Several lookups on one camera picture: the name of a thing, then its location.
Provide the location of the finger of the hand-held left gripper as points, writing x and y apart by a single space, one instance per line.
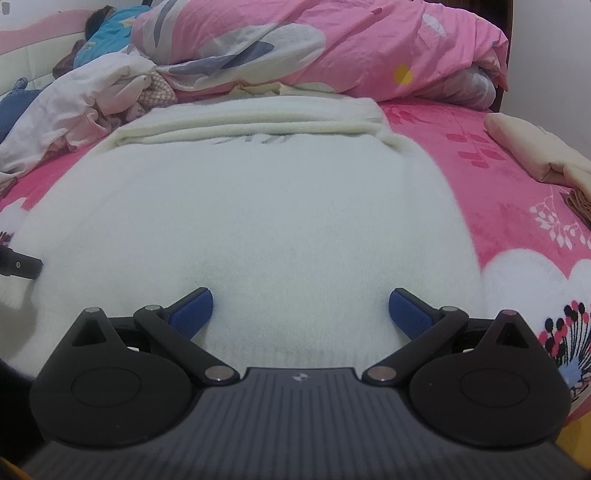
21 265

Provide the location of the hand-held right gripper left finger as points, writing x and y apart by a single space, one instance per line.
194 311

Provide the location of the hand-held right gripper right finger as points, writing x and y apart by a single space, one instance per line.
408 314

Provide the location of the white deer print sweater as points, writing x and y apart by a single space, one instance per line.
258 198

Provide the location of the pink floral blanket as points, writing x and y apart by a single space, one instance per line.
508 207

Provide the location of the blue garment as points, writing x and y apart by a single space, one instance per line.
14 110

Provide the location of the white crumpled cloth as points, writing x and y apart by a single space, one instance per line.
60 110

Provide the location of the folded brown cloth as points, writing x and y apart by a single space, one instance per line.
579 201

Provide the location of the large folded beige cloth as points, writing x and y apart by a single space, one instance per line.
526 143

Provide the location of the small folded beige cloth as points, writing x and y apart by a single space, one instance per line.
579 177

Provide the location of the pink lattice patterned cloth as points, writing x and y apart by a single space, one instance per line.
157 94

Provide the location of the brown wooden door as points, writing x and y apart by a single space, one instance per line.
503 92

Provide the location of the pink patterned quilt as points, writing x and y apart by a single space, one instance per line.
346 46

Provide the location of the white pink bed frame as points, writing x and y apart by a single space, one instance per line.
27 60

